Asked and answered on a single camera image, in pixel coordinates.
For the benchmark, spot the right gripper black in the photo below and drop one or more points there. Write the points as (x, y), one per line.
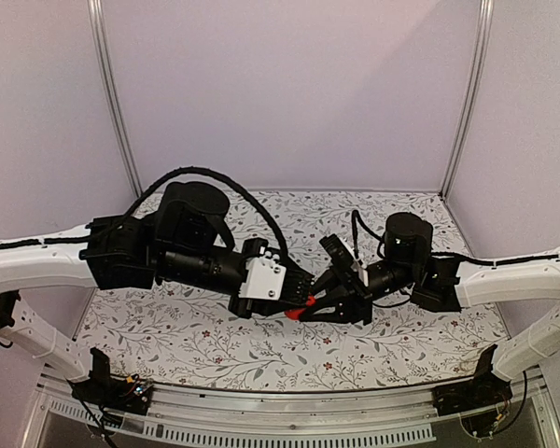
(356, 304)

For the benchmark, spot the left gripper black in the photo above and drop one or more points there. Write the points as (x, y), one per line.
(261, 306)

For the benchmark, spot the red round charging case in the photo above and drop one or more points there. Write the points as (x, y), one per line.
(295, 314)

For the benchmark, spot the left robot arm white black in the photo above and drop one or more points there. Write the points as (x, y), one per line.
(186, 240)

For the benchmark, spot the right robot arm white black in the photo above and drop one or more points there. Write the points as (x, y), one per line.
(442, 282)

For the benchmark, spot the floral patterned table mat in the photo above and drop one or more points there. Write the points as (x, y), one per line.
(184, 335)

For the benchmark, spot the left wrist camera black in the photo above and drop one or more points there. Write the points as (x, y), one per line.
(268, 279)

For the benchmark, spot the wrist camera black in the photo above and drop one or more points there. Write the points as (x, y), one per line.
(344, 264)
(268, 279)

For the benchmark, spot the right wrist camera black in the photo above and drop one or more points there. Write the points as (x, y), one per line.
(344, 264)

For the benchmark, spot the aluminium rail base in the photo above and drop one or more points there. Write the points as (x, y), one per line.
(181, 416)

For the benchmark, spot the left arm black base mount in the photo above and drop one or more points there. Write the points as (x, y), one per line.
(132, 394)

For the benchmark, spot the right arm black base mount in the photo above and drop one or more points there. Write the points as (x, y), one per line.
(482, 389)

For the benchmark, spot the aluminium frame post right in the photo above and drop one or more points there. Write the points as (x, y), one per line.
(480, 49)

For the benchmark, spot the aluminium frame post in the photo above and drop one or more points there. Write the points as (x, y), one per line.
(480, 49)
(106, 69)

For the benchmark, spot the aluminium frame post left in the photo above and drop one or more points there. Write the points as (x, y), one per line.
(106, 69)

